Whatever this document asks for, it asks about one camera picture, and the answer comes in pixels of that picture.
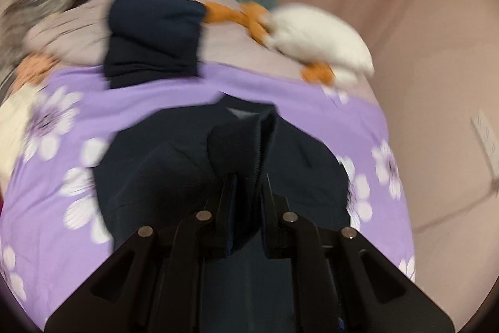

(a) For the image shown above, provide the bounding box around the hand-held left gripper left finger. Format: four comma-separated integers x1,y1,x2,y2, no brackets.
44,173,238,333

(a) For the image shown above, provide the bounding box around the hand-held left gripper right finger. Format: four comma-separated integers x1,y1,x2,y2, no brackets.
260,173,455,333

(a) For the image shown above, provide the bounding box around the dark teal garment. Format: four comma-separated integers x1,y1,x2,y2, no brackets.
91,95,351,333

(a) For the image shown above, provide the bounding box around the purple floral bedsheet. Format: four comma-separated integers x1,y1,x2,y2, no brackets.
0,62,416,333

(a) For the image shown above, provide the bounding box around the beige quilt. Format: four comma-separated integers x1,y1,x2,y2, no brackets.
22,0,371,92

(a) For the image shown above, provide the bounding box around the white plush garment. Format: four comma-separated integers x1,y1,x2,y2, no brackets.
264,3,375,89

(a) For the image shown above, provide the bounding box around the folded navy clothing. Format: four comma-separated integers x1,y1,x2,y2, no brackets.
102,0,207,90

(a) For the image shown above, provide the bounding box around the orange garment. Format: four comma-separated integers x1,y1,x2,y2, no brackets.
202,1,337,85

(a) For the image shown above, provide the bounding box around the cream white cloth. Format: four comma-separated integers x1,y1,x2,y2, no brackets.
0,86,41,179

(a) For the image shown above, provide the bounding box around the peach cloth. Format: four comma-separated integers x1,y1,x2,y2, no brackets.
15,53,61,85

